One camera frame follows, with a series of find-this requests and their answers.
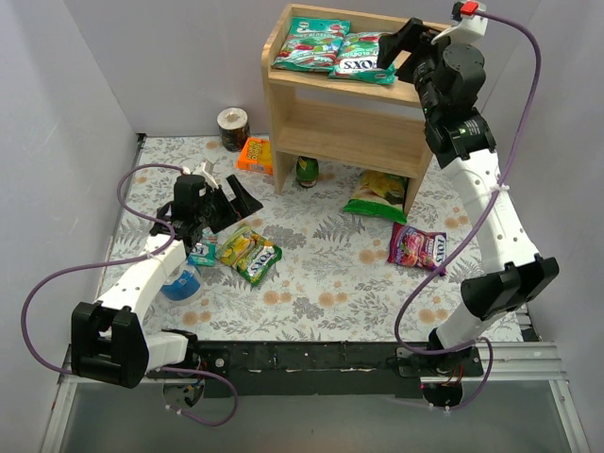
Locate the purple Fox's candy bag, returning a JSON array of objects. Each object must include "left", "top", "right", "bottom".
[{"left": 387, "top": 223, "right": 447, "bottom": 272}]

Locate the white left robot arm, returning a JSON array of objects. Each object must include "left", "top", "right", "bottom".
[{"left": 71, "top": 174, "right": 263, "bottom": 388}]

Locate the green cassava chips bag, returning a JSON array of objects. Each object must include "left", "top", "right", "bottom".
[{"left": 343, "top": 170, "right": 409, "bottom": 224}]

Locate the orange candy box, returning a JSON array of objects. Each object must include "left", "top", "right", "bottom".
[{"left": 235, "top": 137, "right": 274, "bottom": 175}]

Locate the dark tape roll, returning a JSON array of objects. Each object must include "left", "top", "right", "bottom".
[{"left": 217, "top": 108, "right": 250, "bottom": 152}]

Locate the green glass bottle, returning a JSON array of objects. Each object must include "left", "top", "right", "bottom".
[{"left": 295, "top": 156, "right": 319, "bottom": 189}]

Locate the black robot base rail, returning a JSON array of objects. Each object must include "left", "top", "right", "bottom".
[{"left": 151, "top": 341, "right": 483, "bottom": 407}]

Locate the wooden two-tier shelf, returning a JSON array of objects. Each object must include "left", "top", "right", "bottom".
[{"left": 261, "top": 4, "right": 431, "bottom": 211}]

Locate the teal Fox's bag near left arm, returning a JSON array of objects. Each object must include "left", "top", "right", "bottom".
[{"left": 188, "top": 236, "right": 217, "bottom": 267}]

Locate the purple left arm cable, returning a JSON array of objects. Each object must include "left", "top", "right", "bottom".
[{"left": 20, "top": 163, "right": 240, "bottom": 428}]

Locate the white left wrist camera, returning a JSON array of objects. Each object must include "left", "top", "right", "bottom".
[{"left": 181, "top": 160, "right": 219, "bottom": 189}]

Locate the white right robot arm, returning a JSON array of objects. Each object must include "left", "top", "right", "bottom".
[{"left": 377, "top": 6, "right": 560, "bottom": 356}]

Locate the teal Fox's candy bag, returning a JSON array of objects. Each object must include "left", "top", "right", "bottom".
[
  {"left": 273, "top": 17, "right": 350, "bottom": 73},
  {"left": 328, "top": 31, "right": 396, "bottom": 85}
]

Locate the yellow green Fox's candy bag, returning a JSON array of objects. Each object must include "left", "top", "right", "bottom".
[{"left": 215, "top": 224, "right": 282, "bottom": 287}]

